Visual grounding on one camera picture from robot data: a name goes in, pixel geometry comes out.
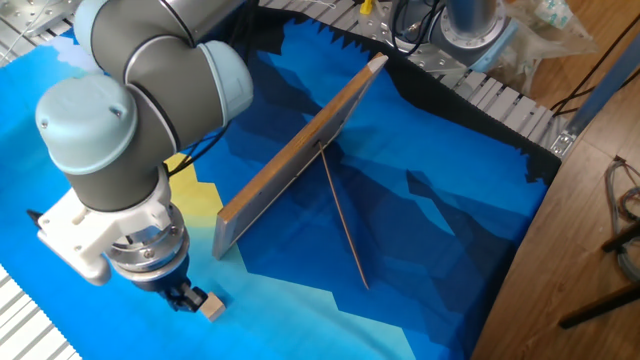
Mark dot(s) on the white wrist mount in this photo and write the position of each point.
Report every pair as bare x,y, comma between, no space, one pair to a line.
85,235

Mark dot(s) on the blue mountain print cloth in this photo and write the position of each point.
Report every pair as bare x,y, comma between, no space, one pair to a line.
400,150

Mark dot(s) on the black stand legs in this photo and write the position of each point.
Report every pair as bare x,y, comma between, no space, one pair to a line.
600,305

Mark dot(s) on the small wooden cube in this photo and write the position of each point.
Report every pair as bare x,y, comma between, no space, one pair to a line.
213,307

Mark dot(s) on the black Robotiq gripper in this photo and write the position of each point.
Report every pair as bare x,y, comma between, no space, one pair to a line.
160,280

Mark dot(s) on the blue aluminium post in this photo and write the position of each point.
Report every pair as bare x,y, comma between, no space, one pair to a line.
600,85

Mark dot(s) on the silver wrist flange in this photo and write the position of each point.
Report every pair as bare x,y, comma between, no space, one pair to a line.
150,245

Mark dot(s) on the yellow plastic item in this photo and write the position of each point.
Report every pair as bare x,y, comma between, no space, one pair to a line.
366,6

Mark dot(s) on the clear plastic bag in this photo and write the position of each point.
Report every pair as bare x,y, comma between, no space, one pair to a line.
545,35

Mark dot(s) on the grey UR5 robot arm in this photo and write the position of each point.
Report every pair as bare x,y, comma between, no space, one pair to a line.
150,90

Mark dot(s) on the wooden picture frame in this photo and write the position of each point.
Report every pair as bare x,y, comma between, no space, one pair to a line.
285,160

